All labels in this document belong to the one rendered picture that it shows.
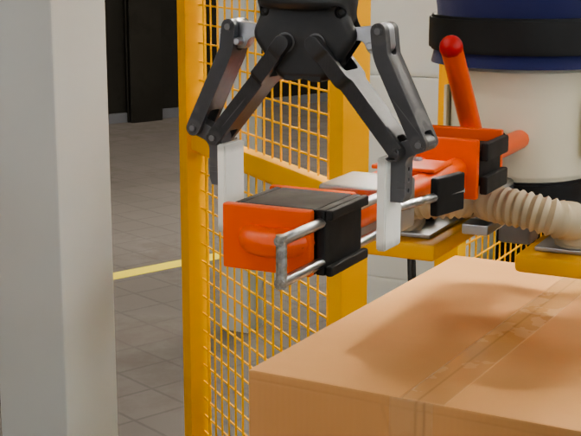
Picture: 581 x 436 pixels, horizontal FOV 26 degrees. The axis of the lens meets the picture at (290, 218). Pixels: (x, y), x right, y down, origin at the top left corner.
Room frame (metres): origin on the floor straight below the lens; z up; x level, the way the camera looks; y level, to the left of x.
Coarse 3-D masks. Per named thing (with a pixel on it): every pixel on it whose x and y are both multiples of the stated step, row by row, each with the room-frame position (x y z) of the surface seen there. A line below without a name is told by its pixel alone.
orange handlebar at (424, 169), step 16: (512, 144) 1.34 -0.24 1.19; (416, 160) 1.17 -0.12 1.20; (432, 160) 1.17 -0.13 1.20; (448, 160) 1.20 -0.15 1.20; (416, 176) 1.11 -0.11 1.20; (432, 176) 1.13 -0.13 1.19; (416, 192) 1.08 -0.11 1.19; (368, 208) 0.99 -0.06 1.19; (368, 224) 1.00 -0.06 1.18; (240, 240) 0.91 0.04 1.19; (256, 240) 0.89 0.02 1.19; (272, 240) 0.89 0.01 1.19; (304, 240) 0.89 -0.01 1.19; (272, 256) 0.89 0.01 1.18; (288, 256) 0.89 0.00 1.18
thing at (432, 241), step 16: (432, 224) 1.43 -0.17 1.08; (448, 224) 1.43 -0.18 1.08; (400, 240) 1.37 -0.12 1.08; (416, 240) 1.37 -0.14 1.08; (432, 240) 1.37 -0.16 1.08; (448, 240) 1.39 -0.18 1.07; (464, 240) 1.44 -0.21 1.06; (400, 256) 1.37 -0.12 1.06; (416, 256) 1.36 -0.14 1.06; (432, 256) 1.35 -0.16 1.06
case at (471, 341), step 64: (384, 320) 1.49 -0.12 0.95; (448, 320) 1.49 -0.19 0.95; (512, 320) 1.49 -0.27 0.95; (576, 320) 1.49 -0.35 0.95; (256, 384) 1.31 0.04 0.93; (320, 384) 1.27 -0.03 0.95; (384, 384) 1.26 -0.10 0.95; (448, 384) 1.26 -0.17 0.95; (512, 384) 1.26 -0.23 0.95; (576, 384) 1.26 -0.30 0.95
